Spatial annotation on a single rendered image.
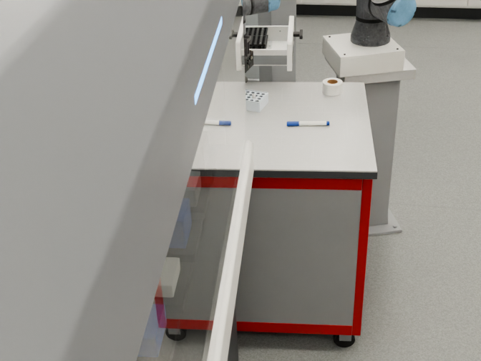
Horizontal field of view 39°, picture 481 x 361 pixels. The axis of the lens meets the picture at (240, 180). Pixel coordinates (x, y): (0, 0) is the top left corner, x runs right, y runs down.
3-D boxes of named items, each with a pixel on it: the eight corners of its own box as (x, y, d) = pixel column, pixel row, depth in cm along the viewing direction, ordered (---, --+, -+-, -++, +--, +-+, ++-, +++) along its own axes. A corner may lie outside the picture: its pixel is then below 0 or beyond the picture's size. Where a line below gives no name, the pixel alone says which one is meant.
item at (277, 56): (289, 40, 267) (289, 25, 264) (287, 66, 246) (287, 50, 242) (188, 40, 271) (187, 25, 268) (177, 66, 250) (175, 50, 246)
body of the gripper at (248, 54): (245, 75, 226) (244, 40, 219) (221, 72, 229) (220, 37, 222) (254, 66, 232) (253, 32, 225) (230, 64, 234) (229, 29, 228)
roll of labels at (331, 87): (345, 94, 241) (345, 84, 239) (326, 97, 240) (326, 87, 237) (337, 87, 247) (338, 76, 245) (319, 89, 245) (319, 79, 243)
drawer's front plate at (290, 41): (293, 42, 269) (293, 15, 263) (291, 71, 245) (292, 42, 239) (289, 42, 269) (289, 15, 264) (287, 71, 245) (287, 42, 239)
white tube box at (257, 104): (268, 102, 238) (268, 92, 236) (259, 112, 232) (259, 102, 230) (235, 97, 242) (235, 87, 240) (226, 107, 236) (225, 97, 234)
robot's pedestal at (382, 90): (379, 195, 322) (392, 41, 282) (401, 232, 297) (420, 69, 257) (317, 203, 319) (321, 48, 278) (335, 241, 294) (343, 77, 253)
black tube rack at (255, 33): (268, 43, 265) (268, 27, 261) (265, 61, 250) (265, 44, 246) (211, 43, 267) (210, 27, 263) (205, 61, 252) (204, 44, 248)
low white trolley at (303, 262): (353, 246, 290) (364, 82, 249) (362, 357, 238) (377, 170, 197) (217, 243, 296) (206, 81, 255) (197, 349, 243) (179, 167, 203)
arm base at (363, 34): (379, 31, 271) (381, 6, 266) (396, 44, 259) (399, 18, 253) (343, 36, 268) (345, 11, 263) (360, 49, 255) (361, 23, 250)
